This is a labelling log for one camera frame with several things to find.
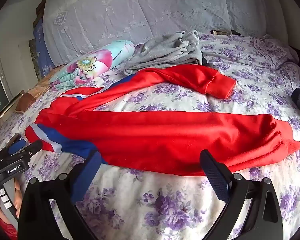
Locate folded floral teal blanket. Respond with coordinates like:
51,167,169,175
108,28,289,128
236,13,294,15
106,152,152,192
49,40,135,90

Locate blue patterned cloth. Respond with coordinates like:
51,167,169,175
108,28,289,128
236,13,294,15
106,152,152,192
33,18,55,79

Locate white lace headboard cover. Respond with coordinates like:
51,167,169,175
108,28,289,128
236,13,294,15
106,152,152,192
43,0,288,65

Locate purple floral bed sheet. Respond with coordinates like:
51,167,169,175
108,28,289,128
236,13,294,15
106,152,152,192
0,31,300,240

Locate red track pants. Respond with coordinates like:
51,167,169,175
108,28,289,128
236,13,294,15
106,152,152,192
25,64,300,176

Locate person's left hand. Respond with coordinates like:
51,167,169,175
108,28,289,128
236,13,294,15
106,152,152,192
0,179,23,224

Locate folded grey garment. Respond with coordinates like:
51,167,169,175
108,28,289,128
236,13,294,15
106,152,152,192
123,30,206,76

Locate brown pillow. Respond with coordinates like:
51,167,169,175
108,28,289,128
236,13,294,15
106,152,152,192
15,65,63,114

